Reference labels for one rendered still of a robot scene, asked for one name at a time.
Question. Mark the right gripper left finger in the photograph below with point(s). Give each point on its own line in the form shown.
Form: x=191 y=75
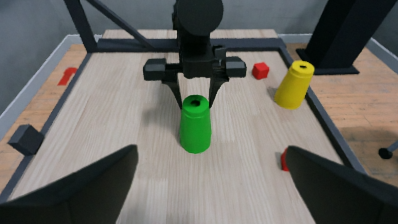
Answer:
x=94 y=194

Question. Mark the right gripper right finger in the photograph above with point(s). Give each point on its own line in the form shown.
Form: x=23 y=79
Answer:
x=336 y=194

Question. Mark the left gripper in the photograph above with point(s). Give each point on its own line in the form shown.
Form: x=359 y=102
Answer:
x=157 y=69

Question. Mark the red cube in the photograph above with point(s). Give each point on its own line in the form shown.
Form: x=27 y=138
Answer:
x=284 y=167
x=260 y=71

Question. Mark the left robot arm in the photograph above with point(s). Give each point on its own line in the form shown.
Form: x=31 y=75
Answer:
x=199 y=18

